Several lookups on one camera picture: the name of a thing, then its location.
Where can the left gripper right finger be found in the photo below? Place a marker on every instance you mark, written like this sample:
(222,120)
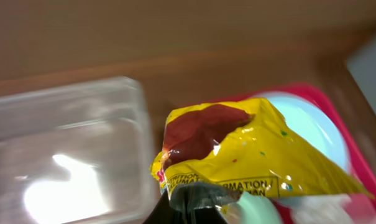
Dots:
(251,209)

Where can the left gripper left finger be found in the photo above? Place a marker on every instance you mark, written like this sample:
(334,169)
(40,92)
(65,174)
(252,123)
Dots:
(192,204)

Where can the yellow snack wrapper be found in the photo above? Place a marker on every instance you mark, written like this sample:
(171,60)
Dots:
(245,146)

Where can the white tissue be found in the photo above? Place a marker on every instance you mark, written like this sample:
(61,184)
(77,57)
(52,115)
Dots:
(321,209)

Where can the light blue plate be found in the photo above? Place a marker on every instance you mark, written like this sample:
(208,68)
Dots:
(312,124)

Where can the red plastic tray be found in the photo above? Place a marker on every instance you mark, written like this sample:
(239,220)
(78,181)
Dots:
(361,209)

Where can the clear plastic bin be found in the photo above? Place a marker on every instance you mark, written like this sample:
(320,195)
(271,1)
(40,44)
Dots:
(76,154)

